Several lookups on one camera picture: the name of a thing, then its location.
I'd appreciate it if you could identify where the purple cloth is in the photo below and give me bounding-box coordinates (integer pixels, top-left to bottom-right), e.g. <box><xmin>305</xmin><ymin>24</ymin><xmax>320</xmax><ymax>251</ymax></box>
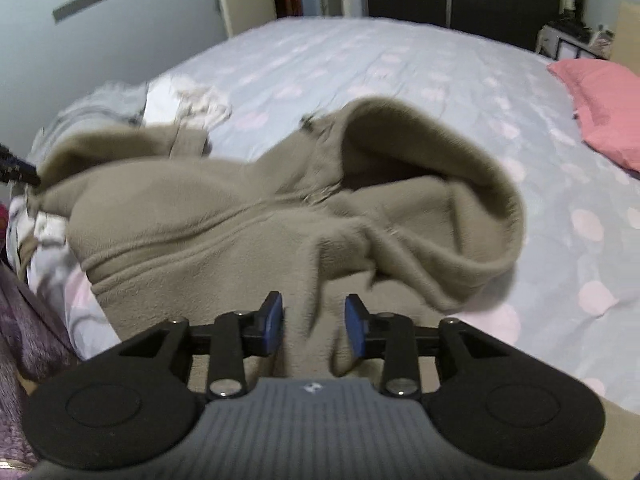
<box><xmin>0</xmin><ymin>204</ymin><xmax>83</xmax><ymax>472</ymax></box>

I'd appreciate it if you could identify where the white printed cloth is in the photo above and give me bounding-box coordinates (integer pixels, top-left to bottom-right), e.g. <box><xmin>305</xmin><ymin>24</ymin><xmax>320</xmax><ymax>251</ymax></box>
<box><xmin>4</xmin><ymin>194</ymin><xmax>123</xmax><ymax>361</ymax></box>

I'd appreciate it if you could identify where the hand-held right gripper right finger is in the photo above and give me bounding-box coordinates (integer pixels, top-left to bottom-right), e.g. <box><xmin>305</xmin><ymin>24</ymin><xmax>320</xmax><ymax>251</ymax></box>
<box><xmin>345</xmin><ymin>293</ymin><xmax>516</xmax><ymax>401</ymax></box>

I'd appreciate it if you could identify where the olive fleece hoodie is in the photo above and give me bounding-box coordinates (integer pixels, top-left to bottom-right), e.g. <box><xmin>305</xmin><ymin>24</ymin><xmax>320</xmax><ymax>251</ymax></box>
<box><xmin>27</xmin><ymin>97</ymin><xmax>528</xmax><ymax>381</ymax></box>

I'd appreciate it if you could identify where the grey wall plate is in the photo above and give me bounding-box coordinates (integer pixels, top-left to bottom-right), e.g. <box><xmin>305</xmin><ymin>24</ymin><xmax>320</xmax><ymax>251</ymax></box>
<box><xmin>52</xmin><ymin>0</ymin><xmax>115</xmax><ymax>24</ymax></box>

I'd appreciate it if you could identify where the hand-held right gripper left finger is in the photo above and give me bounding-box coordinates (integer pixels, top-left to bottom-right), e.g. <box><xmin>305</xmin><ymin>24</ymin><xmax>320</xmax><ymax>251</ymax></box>
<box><xmin>117</xmin><ymin>291</ymin><xmax>285</xmax><ymax>401</ymax></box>

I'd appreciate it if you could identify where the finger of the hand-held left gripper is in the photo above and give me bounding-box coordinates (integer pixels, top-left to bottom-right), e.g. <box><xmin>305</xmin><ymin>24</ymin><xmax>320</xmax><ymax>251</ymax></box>
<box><xmin>0</xmin><ymin>142</ymin><xmax>42</xmax><ymax>187</ymax></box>

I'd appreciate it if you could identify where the pink pillow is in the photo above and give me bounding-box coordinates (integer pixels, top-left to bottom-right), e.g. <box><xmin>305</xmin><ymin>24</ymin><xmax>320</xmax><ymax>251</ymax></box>
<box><xmin>547</xmin><ymin>57</ymin><xmax>640</xmax><ymax>173</ymax></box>

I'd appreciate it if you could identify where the bed with dotted sheet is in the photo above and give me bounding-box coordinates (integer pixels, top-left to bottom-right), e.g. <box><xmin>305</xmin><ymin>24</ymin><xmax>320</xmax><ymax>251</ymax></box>
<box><xmin>30</xmin><ymin>16</ymin><xmax>640</xmax><ymax>416</ymax></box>

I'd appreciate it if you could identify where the grey garment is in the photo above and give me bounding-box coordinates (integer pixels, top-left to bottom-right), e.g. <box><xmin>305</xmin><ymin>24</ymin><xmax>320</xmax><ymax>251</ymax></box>
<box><xmin>31</xmin><ymin>81</ymin><xmax>151</xmax><ymax>163</ymax></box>

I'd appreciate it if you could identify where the white nightstand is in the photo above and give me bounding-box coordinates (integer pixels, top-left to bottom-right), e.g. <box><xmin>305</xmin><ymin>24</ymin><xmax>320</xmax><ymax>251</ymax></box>
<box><xmin>536</xmin><ymin>19</ymin><xmax>616</xmax><ymax>62</ymax></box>

